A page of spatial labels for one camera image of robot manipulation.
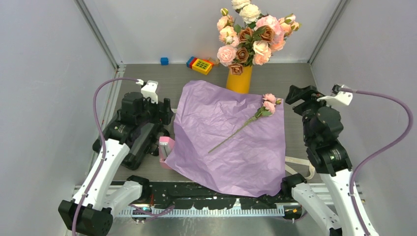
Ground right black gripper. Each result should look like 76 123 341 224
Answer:
284 84 337 143

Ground pink roses stem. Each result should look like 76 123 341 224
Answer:
254 14 296 44
208 93 282 153

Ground peach rose stem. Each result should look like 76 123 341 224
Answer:
252 40 272 65
270 18 301 53

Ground beige ribbon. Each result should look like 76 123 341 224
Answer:
285 156 316 180

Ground purple wrapping paper sheet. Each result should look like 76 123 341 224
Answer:
165 81 286 197

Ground brown roses stem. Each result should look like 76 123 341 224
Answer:
228 28 261 68

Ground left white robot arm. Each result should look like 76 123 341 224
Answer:
58 92 174 236

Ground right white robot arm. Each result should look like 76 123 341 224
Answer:
280 85 378 236

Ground yellow vase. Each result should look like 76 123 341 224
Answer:
226 64 253 94

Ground peach roses in vase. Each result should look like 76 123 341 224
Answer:
216 0 263 67

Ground pink toy toaster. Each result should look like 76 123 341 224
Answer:
158 136 175 170

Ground black hard case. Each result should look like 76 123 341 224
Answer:
103 111 170 170

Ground blue cube block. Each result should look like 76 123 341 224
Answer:
160 57 169 66

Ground yellow toy block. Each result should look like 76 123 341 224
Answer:
186 57 214 75

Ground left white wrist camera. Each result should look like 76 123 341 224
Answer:
136 79 158 104

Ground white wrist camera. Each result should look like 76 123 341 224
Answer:
316 84 353 107
136 79 158 104

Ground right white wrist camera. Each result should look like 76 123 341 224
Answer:
316 84 353 107

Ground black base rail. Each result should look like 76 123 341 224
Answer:
133 182 298 210

